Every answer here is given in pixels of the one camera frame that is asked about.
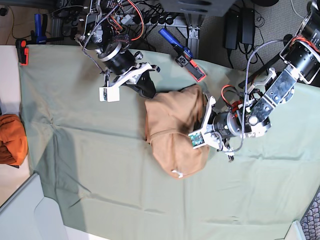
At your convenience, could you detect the black power adapter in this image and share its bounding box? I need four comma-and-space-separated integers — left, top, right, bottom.
239, 7, 256, 45
223, 11, 239, 50

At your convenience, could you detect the orange folded garment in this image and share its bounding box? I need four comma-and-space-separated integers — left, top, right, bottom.
0, 114, 28, 166

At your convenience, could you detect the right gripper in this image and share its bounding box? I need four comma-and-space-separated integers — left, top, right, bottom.
97, 43, 160, 98

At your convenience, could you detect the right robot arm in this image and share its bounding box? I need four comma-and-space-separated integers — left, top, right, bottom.
75, 0, 160, 103

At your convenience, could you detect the white plastic bin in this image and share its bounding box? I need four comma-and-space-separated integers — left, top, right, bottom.
0, 173, 68, 240

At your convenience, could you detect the black power adapter far right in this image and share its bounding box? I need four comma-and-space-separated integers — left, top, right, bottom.
239, 7, 256, 45

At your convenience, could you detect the blue clamp at table middle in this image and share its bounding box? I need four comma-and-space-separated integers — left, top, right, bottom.
158, 28, 207, 83

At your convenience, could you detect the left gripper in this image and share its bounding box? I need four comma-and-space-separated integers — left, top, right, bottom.
199, 96, 272, 153

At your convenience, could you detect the green table cloth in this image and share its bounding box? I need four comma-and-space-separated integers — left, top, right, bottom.
19, 45, 320, 240

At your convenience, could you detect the grey overhead camera mount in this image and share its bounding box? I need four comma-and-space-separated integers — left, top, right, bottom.
159, 0, 236, 17

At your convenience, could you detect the aluminium frame post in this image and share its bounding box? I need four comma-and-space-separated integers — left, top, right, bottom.
177, 13, 205, 59

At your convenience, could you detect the tan T-shirt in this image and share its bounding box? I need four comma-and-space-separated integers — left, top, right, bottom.
144, 84, 210, 179

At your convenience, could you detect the blue clamp at table corner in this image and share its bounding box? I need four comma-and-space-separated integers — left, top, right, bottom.
15, 13, 64, 66

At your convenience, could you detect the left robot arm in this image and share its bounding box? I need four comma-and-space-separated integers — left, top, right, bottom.
188, 0, 320, 157

